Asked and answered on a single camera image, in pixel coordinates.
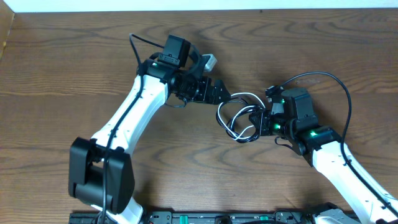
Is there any white cable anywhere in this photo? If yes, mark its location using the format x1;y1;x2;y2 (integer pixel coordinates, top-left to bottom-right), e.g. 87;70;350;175
217;91;267;141

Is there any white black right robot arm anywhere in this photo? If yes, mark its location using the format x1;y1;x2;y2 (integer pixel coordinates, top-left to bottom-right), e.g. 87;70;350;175
249;86;397;223

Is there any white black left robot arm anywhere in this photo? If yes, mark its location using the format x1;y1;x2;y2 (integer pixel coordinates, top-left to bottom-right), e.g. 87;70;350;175
68;35;230;223

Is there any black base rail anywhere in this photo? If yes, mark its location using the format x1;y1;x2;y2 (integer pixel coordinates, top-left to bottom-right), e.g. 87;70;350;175
68;210;315;224

